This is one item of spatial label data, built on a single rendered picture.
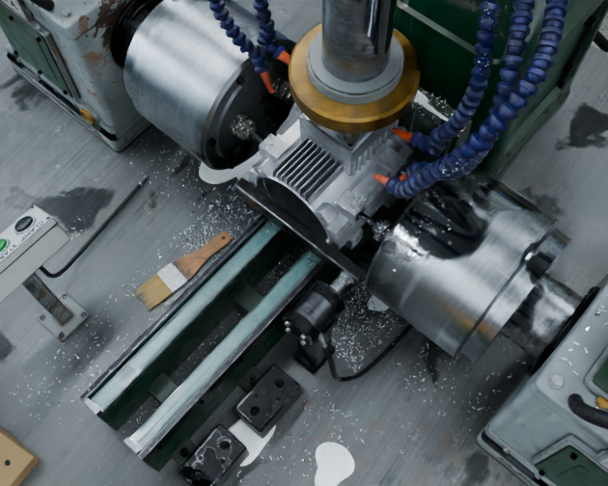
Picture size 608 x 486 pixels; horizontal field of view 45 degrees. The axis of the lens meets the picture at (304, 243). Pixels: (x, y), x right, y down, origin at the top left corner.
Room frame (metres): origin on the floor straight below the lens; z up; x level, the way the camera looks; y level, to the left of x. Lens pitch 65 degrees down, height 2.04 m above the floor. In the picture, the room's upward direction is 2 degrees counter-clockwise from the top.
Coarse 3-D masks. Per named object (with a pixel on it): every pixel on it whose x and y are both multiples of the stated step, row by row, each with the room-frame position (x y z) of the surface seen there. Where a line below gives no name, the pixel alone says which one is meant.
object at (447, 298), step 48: (432, 192) 0.48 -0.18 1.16; (480, 192) 0.48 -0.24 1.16; (384, 240) 0.43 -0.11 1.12; (432, 240) 0.42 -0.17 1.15; (480, 240) 0.41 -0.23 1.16; (528, 240) 0.41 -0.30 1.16; (384, 288) 0.39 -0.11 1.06; (432, 288) 0.36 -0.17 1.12; (480, 288) 0.35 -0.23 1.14; (528, 288) 0.34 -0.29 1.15; (432, 336) 0.32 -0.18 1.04; (480, 336) 0.30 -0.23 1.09; (528, 336) 0.31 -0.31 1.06
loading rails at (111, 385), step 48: (240, 240) 0.54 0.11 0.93; (288, 240) 0.57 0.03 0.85; (192, 288) 0.45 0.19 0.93; (240, 288) 0.48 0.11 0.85; (288, 288) 0.45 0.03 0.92; (144, 336) 0.37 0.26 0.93; (192, 336) 0.39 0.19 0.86; (240, 336) 0.37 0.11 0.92; (96, 384) 0.30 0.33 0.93; (144, 384) 0.31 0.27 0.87; (192, 384) 0.29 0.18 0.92; (240, 384) 0.32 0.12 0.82; (144, 432) 0.22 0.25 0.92; (192, 432) 0.24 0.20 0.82
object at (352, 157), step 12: (300, 120) 0.63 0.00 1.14; (300, 132) 0.63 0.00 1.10; (312, 132) 0.61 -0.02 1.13; (324, 132) 0.60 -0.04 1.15; (336, 132) 0.62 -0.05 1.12; (372, 132) 0.60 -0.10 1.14; (384, 132) 0.62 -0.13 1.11; (312, 144) 0.61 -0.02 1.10; (324, 144) 0.60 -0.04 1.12; (336, 144) 0.58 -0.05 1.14; (360, 144) 0.58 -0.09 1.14; (372, 144) 0.60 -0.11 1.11; (384, 144) 0.62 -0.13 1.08; (336, 156) 0.58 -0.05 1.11; (348, 156) 0.57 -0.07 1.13; (360, 156) 0.58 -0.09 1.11; (348, 168) 0.57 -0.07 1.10; (360, 168) 0.58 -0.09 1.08
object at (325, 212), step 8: (400, 128) 0.64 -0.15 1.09; (392, 136) 0.63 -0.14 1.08; (400, 144) 0.62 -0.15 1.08; (264, 160) 0.59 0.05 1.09; (256, 168) 0.58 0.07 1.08; (264, 168) 0.58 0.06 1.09; (272, 168) 0.58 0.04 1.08; (320, 208) 0.51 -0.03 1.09; (328, 208) 0.50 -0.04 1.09; (320, 216) 0.50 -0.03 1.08; (328, 216) 0.49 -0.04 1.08; (336, 216) 0.50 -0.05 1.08; (328, 224) 0.49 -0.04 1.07
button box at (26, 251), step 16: (32, 208) 0.54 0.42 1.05; (32, 224) 0.50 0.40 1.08; (48, 224) 0.50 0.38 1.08; (16, 240) 0.48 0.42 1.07; (32, 240) 0.48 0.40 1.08; (48, 240) 0.48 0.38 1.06; (64, 240) 0.49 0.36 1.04; (0, 256) 0.45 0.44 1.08; (16, 256) 0.45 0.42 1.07; (32, 256) 0.46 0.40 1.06; (48, 256) 0.46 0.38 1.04; (0, 272) 0.43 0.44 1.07; (16, 272) 0.43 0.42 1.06; (32, 272) 0.44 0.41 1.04; (0, 288) 0.41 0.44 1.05
